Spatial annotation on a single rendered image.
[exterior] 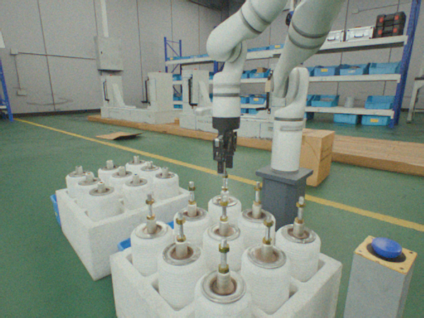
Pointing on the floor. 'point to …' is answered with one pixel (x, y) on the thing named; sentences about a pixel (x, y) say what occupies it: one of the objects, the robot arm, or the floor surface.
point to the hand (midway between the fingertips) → (225, 166)
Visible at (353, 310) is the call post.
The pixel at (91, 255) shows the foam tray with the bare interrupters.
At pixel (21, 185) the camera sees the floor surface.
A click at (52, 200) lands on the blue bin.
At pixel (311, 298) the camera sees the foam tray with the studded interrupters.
